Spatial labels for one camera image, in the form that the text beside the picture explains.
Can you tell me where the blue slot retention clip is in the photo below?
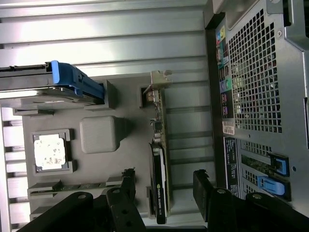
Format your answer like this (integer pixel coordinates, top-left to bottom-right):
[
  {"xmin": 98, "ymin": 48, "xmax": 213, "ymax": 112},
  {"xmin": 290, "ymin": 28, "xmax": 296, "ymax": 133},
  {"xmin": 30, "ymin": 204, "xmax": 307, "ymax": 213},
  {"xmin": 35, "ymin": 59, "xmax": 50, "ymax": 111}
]
[
  {"xmin": 256, "ymin": 175, "xmax": 290, "ymax": 202},
  {"xmin": 272, "ymin": 151, "xmax": 290, "ymax": 177}
]

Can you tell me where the silver CPU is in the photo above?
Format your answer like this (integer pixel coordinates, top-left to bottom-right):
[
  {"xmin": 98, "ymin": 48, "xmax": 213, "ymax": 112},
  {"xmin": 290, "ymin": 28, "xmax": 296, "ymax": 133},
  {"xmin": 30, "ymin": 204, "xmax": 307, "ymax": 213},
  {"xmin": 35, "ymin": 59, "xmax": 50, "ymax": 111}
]
[{"xmin": 33, "ymin": 134, "xmax": 67, "ymax": 171}]

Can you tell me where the hard disk blue caddy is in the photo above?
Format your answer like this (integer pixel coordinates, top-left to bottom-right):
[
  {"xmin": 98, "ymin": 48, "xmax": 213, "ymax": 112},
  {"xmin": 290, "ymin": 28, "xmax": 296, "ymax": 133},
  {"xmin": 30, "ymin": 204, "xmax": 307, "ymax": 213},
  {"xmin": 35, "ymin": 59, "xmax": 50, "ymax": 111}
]
[{"xmin": 0, "ymin": 60, "xmax": 104, "ymax": 107}]

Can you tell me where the open black PC case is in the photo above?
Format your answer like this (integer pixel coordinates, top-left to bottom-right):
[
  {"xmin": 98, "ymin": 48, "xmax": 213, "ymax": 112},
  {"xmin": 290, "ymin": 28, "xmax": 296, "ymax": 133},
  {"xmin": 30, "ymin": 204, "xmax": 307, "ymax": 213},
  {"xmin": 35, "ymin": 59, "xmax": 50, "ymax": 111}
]
[{"xmin": 205, "ymin": 0, "xmax": 309, "ymax": 232}]

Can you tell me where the grey printed parts rack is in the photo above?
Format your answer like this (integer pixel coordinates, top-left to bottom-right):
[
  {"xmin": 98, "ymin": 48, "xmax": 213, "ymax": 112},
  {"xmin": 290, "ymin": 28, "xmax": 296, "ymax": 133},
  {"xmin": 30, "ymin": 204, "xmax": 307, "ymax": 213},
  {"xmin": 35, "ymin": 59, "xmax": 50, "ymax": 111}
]
[{"xmin": 12, "ymin": 76, "xmax": 174, "ymax": 220}]

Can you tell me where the bare green RAM stick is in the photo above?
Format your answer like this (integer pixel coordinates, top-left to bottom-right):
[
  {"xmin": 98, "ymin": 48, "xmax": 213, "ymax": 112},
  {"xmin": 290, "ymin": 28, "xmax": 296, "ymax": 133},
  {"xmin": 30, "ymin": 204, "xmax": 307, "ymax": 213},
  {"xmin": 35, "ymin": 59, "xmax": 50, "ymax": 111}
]
[{"xmin": 31, "ymin": 182, "xmax": 124, "ymax": 194}]

